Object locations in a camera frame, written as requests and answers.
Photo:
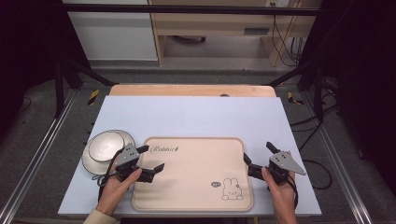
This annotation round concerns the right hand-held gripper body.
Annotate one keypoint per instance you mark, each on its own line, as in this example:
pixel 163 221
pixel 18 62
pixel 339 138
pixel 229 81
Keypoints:
pixel 285 163

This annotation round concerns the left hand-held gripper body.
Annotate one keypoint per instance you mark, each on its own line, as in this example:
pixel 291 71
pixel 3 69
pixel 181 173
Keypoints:
pixel 127 157

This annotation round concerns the person's right hand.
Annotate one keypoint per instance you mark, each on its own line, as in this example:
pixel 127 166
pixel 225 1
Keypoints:
pixel 280 196

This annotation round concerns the person's left hand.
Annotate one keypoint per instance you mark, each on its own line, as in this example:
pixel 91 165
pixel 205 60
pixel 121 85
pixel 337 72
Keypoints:
pixel 113 193

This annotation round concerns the white bowl with dark rim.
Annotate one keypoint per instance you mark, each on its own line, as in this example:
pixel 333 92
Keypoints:
pixel 105 146

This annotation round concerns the white plate with dark rim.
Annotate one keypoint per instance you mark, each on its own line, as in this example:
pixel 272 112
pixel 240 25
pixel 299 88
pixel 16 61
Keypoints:
pixel 93 166

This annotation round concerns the beige tray with rabbit print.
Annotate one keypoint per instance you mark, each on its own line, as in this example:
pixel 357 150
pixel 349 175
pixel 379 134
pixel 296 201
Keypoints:
pixel 193 177

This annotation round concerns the yellow black tape marker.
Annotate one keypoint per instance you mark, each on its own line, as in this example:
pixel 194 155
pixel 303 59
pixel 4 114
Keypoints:
pixel 93 97
pixel 292 98

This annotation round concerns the black metal stand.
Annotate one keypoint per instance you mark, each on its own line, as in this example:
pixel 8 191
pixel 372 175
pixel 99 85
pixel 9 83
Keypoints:
pixel 317 93
pixel 59 90

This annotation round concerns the wooden table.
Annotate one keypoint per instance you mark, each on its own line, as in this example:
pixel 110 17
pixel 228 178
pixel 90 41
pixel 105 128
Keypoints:
pixel 186 90

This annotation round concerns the black curtain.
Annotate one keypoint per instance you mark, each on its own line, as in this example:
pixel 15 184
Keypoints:
pixel 28 46
pixel 364 77

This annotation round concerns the white cabinet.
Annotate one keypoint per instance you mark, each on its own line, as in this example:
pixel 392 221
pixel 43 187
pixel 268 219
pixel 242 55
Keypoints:
pixel 115 34

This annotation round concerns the light wooden desk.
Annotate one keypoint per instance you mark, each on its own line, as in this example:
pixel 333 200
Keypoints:
pixel 214 25

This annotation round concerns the aluminium floor rail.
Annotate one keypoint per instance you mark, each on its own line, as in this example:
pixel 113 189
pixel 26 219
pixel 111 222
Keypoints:
pixel 34 161
pixel 342 168

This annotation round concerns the black horizontal frame bar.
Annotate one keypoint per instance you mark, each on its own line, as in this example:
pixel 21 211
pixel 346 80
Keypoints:
pixel 186 9

